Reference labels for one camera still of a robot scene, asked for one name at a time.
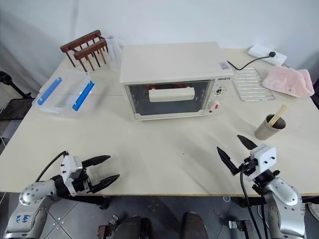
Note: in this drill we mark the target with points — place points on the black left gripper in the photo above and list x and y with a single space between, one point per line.
81 180

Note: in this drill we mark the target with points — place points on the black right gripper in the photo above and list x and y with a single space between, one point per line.
249 165

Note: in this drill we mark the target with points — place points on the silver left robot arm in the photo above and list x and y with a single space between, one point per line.
32 193

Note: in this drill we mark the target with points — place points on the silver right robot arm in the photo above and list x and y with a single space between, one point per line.
286 194

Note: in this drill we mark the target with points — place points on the white knob with red mark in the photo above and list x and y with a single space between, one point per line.
214 105

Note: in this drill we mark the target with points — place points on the cream toaster oven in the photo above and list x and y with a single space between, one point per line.
169 62

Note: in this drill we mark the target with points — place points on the steel cup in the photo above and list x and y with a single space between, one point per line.
268 130

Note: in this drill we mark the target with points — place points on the wooden chopstick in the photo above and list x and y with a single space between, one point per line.
279 113

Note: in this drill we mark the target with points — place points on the dark rounded shape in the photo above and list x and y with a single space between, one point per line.
194 225

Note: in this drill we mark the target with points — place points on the pink towel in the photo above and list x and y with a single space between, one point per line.
289 82

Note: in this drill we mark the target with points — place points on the small label sticker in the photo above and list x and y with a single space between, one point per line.
224 65

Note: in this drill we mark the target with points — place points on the clear box with blue latches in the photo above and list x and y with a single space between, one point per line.
63 93

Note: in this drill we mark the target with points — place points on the white power strip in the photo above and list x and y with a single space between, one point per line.
261 53

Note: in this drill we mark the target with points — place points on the brown wooden rack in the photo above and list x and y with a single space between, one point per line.
88 49

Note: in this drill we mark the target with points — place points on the black stand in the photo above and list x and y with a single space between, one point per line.
11 83

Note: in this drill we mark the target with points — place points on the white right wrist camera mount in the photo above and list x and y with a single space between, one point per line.
266 155

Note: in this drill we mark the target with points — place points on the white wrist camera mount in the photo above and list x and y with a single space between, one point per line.
68 165
266 155

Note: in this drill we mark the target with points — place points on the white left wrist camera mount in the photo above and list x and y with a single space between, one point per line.
68 165

